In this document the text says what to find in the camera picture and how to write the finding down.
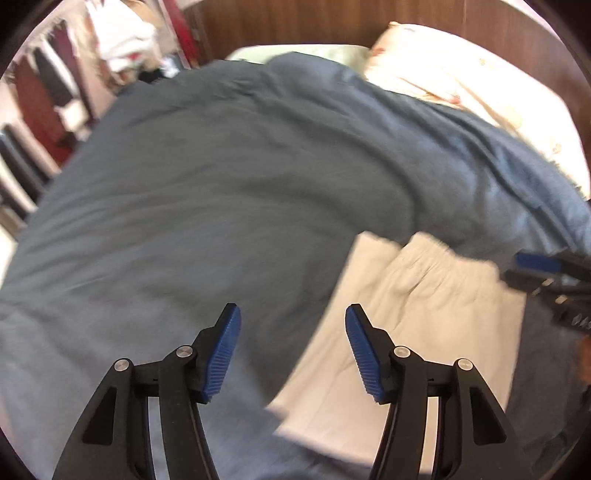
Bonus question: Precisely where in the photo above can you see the cream white pants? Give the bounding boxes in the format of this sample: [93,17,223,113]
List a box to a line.
[267,232,525,466]

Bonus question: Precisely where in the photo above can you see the person's right hand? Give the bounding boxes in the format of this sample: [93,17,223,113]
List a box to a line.
[577,336,591,385]

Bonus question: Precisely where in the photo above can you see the patterned cream pillow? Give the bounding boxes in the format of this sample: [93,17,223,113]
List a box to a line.
[363,22,590,200]

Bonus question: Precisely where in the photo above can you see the pale green bed sheet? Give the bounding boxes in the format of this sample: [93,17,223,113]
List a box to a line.
[226,44,370,72]

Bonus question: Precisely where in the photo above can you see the blue-grey duvet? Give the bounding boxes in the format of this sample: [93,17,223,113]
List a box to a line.
[1,53,590,479]

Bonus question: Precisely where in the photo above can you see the clothes rack with garments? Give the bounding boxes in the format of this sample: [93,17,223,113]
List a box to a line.
[1,1,200,237]

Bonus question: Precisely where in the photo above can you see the wooden headboard panel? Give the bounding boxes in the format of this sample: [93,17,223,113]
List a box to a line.
[184,0,590,142]

